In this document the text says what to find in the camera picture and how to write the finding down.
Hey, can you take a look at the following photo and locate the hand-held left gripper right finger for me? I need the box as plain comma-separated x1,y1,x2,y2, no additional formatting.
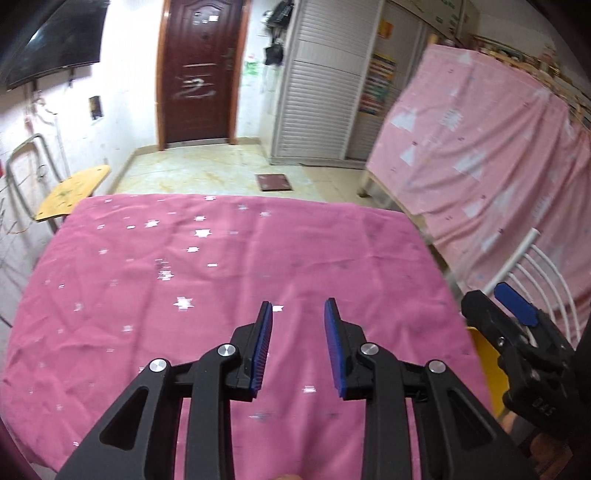
323,298,539,480

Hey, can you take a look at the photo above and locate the colourful wardrobe poster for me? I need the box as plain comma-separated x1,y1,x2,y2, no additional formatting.
360,53,398,116

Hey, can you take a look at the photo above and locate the white louvered wardrobe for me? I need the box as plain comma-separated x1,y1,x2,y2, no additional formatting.
270,0,476,167

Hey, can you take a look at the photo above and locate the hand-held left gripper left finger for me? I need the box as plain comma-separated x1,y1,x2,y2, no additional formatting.
58,301,274,480

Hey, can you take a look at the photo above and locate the pink tree print sheet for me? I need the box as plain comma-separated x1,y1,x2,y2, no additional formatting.
367,44,591,324

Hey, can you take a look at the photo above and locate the white metal chair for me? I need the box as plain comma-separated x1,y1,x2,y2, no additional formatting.
489,228,591,352

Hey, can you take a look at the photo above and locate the yellow seat metal chair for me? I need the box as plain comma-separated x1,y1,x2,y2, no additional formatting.
7,133,112,227

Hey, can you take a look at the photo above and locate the wall-mounted black television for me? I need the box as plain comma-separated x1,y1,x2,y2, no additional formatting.
4,0,112,90

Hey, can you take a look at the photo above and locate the brown floor scale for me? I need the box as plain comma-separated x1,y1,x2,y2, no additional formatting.
256,173,294,191

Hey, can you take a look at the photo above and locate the yellow plastic bowl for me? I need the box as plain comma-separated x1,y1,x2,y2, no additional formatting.
466,325,511,418

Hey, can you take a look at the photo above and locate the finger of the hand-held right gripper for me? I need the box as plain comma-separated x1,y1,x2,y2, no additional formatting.
462,290,520,358
494,282,542,328

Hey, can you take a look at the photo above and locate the pink star tablecloth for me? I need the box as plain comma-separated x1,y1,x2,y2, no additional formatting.
2,194,492,480

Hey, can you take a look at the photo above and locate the dark brown door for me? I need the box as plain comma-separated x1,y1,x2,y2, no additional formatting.
156,0,252,151

